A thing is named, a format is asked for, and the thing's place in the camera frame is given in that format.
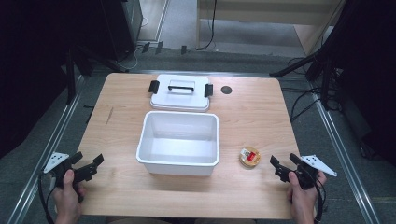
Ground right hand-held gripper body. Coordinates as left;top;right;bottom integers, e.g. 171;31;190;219
292;154;338;190

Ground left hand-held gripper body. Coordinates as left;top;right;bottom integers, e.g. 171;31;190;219
41;151;80;190

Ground white plastic storage box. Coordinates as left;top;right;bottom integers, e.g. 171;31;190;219
135;110;220;177

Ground person's right hand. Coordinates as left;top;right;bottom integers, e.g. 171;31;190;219
286;170;328;224

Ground person's left hand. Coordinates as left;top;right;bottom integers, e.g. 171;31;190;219
50;169;89;224

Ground black tripod stand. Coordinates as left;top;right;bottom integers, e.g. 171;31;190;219
64;43;129;105
269;46;347;111

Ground black cabinet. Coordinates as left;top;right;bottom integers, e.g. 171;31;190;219
99;0;144;62

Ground light wooden furniture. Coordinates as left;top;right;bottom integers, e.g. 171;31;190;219
195;0;347;56

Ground aluminium floor rail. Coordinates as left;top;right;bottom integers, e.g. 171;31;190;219
309;81;382;224
6;74;86;224

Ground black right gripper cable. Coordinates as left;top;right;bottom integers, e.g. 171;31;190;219
312;174;328;224

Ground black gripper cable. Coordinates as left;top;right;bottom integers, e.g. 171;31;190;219
36;172;59;224
312;174;328;224

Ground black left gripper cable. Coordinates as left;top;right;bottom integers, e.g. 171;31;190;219
36;172;59;224

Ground black floor cables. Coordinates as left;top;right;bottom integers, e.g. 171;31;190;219
281;57;342;124

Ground white floor cable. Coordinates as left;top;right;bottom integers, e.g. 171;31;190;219
120;15;149;71

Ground white box lid black handle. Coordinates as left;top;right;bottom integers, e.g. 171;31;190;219
148;74;215;113

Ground black hanging cable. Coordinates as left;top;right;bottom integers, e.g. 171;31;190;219
196;0;219;51

